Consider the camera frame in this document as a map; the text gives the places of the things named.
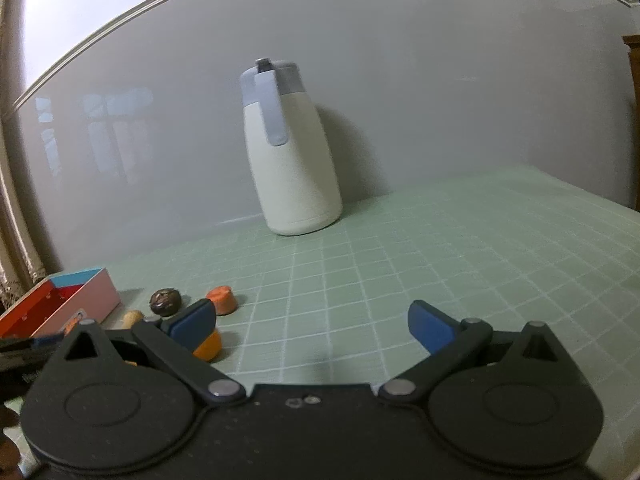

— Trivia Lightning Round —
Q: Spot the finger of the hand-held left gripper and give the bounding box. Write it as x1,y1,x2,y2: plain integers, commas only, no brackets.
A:
0,333,67,356

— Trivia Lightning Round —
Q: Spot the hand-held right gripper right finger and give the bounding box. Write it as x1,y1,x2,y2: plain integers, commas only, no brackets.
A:
377,299,577,405

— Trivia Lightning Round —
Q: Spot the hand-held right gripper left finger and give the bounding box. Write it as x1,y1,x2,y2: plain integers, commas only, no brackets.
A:
47,298,247,406

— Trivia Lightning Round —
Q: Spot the pink cardboard box red inside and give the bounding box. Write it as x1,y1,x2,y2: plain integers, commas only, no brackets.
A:
0,267,122,341

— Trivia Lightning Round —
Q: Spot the orange round toy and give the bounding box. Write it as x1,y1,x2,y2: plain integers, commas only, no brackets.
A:
193,330,222,362

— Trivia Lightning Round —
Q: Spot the dark brown round toy fruit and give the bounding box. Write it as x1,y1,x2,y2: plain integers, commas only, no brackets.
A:
149,288,184,316

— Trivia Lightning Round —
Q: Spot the orange cylinder toy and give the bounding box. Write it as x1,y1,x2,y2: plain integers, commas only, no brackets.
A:
206,285,238,316

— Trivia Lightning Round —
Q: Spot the green grid cutting mat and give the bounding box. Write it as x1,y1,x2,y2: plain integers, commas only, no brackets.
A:
59,162,640,480

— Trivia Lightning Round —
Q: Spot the beige curtain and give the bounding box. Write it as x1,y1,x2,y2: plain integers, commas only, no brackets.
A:
0,0,63,311

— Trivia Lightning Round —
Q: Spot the white thermos jug grey lid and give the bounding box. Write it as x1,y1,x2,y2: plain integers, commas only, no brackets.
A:
239,58,344,237

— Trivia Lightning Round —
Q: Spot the wooden furniture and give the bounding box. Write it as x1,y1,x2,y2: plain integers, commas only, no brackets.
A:
621,34,640,209

